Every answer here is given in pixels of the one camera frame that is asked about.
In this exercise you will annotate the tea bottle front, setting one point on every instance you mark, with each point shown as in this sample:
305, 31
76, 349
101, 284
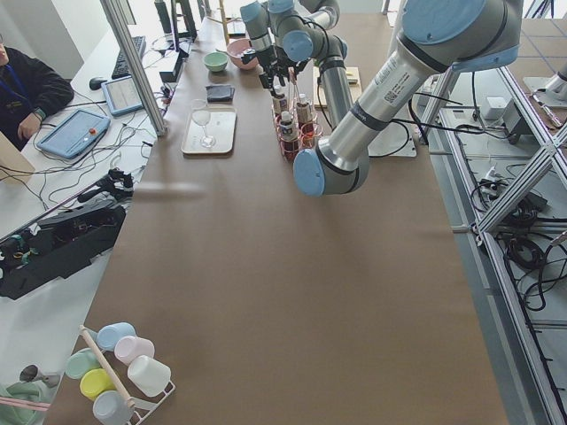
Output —
279, 100

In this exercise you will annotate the tea bottle back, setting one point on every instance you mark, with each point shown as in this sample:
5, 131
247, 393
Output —
303, 110

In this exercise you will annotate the grey folded cloth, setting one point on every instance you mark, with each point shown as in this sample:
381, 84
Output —
220, 93

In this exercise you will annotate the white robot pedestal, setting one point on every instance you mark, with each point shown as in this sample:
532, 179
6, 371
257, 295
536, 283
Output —
397, 138

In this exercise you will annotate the white cup rack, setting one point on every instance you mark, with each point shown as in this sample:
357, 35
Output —
142, 405

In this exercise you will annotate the seated person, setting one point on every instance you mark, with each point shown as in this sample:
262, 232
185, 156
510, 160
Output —
31, 91

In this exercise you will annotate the tea bottle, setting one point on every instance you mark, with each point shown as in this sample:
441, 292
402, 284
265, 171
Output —
288, 134
303, 110
279, 100

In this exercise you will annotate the blue cup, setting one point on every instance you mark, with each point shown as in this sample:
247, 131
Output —
109, 335

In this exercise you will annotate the clear wine glass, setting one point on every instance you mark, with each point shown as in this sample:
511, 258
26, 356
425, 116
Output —
201, 115

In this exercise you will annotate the black computer mouse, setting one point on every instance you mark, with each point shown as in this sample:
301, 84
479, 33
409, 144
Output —
96, 83

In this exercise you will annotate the green cup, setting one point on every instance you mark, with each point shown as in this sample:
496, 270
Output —
80, 363

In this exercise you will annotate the white cup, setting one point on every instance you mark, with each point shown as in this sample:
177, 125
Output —
149, 375

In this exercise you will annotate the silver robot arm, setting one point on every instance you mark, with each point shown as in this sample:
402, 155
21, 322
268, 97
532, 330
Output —
283, 40
465, 36

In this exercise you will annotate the blue teach pendant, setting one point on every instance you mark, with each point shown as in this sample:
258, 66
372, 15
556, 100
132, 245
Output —
75, 134
121, 96

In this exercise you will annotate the green bowl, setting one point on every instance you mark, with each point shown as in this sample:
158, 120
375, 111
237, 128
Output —
216, 61

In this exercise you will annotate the copper wire bottle basket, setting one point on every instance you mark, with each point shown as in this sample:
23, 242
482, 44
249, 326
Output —
309, 134

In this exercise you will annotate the yellow cup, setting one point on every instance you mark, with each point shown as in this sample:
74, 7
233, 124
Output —
95, 382

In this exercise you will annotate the wooden cutting board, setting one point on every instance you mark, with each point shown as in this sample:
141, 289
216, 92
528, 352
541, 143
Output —
319, 91

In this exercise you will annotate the grey cup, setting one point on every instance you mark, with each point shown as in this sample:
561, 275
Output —
111, 409

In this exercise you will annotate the pink cup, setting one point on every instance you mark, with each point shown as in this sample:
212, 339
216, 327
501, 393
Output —
129, 348

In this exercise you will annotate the cream rectangular tray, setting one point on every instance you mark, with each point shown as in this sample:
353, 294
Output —
221, 127

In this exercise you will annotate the tea bottle middle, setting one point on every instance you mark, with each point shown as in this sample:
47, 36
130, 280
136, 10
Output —
288, 134

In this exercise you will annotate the aluminium frame post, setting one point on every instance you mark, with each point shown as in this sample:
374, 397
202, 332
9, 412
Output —
117, 21

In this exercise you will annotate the pink bowl with ice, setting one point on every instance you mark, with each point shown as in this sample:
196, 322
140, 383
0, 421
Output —
236, 50

